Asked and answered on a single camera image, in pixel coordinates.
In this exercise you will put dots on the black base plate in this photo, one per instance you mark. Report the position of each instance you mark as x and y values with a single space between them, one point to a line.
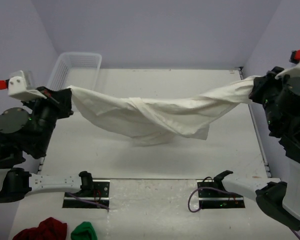
211 199
95 198

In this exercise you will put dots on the white t shirt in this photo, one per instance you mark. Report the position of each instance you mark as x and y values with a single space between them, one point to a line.
149 121

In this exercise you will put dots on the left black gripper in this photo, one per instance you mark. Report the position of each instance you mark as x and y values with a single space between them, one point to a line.
61 99

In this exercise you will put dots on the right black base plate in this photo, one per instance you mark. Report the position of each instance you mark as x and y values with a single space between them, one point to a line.
211 199

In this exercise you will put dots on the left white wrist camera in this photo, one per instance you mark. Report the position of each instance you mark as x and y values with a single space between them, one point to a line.
20 87

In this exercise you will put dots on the red t shirt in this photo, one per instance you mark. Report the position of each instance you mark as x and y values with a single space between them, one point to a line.
48 229

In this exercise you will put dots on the white plastic basket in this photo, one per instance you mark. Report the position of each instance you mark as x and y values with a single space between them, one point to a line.
80 69

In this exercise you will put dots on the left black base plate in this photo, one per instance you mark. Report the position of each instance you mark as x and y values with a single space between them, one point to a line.
95 198

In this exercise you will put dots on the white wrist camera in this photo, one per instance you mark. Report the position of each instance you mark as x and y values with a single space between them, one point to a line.
20 87
292 72

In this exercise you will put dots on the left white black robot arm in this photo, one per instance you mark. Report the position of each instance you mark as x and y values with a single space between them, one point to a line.
15 182

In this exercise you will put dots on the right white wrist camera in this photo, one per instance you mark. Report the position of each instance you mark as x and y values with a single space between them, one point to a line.
292 72

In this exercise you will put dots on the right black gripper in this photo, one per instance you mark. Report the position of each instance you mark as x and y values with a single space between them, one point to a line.
258 81

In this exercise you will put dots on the green t shirt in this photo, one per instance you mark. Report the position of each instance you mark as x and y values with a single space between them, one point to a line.
84 231

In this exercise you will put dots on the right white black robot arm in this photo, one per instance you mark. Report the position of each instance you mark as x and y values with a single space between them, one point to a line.
280 200

